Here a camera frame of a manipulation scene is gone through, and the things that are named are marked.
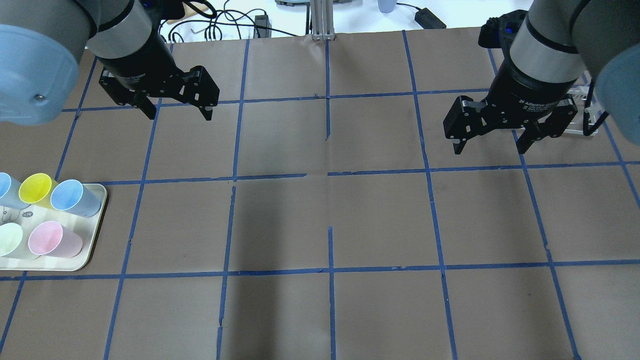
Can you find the cream plastic tray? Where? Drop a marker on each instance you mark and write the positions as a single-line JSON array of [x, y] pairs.
[[82, 231]]

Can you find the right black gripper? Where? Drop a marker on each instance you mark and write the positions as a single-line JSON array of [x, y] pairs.
[[526, 91]]

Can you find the pink plastic cup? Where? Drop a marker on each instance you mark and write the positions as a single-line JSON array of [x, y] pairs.
[[53, 239]]

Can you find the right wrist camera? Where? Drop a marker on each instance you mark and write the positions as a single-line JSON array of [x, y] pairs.
[[500, 32]]

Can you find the wooden stand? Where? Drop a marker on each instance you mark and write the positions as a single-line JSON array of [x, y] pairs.
[[185, 12]]

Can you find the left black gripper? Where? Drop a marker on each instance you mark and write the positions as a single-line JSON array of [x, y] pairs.
[[141, 66]]

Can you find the light blue plastic cup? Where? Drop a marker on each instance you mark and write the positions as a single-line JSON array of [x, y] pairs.
[[9, 192]]

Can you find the white wire cup rack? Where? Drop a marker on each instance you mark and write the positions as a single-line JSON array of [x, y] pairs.
[[590, 115]]

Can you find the blue cup on desk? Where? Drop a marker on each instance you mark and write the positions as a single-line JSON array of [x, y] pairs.
[[386, 6]]

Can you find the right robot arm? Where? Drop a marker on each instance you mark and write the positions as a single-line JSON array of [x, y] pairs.
[[546, 49]]

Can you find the cream white plastic cup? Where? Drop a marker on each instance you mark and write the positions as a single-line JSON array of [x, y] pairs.
[[11, 238]]

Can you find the aluminium frame post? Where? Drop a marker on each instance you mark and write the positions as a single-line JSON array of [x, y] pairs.
[[322, 20]]

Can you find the black power adapter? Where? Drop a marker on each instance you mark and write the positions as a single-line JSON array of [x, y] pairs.
[[428, 20]]

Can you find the yellow plastic cup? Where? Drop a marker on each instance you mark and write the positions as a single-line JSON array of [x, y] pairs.
[[37, 190]]

